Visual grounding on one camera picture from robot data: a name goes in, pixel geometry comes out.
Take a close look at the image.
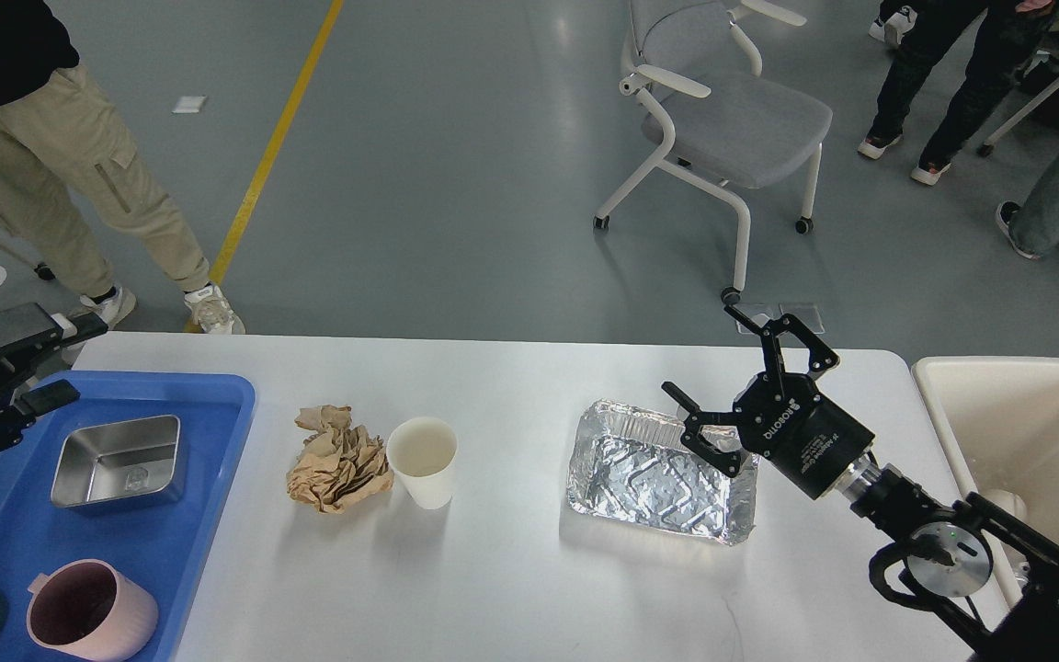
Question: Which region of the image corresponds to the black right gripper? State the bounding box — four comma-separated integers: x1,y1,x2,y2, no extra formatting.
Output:
661,303,876,502

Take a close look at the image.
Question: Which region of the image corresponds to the crumpled brown paper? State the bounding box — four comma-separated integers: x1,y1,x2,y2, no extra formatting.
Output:
286,404,394,514

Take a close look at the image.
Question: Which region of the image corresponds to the person in dark jeans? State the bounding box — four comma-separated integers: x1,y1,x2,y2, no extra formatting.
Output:
856,0,1059,187

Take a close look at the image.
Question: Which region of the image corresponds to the pink ribbed mug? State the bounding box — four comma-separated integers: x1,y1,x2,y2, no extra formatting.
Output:
25,560,159,661

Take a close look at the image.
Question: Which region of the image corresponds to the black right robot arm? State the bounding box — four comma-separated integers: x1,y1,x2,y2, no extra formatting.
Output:
663,289,1059,661

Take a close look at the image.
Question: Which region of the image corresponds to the white paper cup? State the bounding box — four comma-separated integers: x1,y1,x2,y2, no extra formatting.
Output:
385,417,457,509

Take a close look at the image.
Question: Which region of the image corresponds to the beige plastic bin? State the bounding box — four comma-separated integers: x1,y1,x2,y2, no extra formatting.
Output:
912,356,1059,608

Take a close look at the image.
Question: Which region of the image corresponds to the blue plastic tray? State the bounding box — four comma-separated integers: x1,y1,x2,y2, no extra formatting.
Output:
0,371,256,661

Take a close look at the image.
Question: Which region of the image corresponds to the aluminium foil tray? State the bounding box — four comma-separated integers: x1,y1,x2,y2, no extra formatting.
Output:
566,401,759,545

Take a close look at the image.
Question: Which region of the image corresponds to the grey white office chair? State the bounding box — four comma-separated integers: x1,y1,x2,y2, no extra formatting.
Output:
593,1,833,304

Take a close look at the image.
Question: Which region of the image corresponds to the person with striped sneakers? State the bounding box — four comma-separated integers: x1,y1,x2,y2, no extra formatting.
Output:
867,1,917,50

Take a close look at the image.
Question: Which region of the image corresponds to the stainless steel rectangular tray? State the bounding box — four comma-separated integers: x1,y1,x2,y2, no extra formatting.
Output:
50,415,189,516

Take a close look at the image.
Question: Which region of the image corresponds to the person in khaki trousers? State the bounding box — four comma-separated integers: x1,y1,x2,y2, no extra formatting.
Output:
0,1,246,335

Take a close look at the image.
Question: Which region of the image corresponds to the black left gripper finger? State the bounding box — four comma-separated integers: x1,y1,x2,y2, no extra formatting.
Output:
0,380,80,425
0,302,109,368

